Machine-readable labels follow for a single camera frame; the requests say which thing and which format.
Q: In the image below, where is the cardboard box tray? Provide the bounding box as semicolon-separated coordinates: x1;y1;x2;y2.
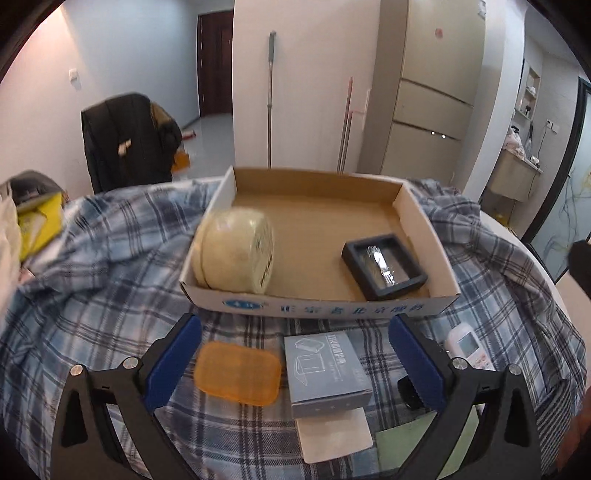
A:
179;166;461;320

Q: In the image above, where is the grey printed small box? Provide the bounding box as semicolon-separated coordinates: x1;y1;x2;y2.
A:
283;331;374;420

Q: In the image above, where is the white plastic bag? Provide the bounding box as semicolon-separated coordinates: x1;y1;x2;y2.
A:
0;182;23;278

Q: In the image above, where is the grey bag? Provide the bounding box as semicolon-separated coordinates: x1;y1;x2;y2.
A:
9;171;63;206

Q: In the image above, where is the beige side counter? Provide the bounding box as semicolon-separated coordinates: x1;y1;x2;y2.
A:
489;150;544;204

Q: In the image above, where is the dark brown door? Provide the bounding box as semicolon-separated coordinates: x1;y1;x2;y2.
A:
197;10;235;117

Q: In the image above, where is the blue plaid cloth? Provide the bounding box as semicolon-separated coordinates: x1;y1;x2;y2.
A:
0;178;587;480

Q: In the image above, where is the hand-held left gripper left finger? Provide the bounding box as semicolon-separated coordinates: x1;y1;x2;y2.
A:
50;313;204;480

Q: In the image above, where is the white small box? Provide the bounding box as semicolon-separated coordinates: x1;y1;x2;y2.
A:
295;408;374;464

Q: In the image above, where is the black framed glass door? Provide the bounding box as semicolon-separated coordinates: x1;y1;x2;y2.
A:
522;76;591;282

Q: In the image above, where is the beige refrigerator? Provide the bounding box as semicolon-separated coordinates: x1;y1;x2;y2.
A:
381;0;488;178

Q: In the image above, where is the grey mop handle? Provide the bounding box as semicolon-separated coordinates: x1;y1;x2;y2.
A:
265;31;278;169

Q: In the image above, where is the yellow plastic bag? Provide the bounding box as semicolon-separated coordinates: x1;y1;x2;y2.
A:
17;193;63;261

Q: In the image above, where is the black jacket on chair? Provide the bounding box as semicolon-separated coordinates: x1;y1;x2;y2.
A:
81;93;183;195

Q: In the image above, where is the pale green paper sheet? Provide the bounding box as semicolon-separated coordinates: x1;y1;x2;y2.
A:
375;411;481;480

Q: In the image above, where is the white remote control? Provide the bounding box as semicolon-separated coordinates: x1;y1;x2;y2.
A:
444;323;495;370

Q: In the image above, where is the silver foil piece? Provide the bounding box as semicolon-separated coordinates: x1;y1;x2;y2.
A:
367;244;400;289

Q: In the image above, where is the red broom handle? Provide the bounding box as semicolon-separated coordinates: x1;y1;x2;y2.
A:
337;76;354;171

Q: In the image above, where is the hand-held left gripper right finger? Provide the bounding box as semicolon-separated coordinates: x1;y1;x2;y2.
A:
388;313;543;480

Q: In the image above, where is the wall shelf niche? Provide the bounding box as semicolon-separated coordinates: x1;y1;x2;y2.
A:
515;65;542;121

